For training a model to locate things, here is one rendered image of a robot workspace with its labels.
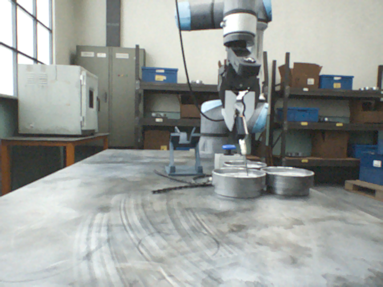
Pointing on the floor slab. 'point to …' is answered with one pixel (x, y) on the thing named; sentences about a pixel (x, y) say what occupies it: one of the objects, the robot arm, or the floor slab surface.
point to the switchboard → (114, 83)
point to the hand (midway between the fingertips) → (238, 125)
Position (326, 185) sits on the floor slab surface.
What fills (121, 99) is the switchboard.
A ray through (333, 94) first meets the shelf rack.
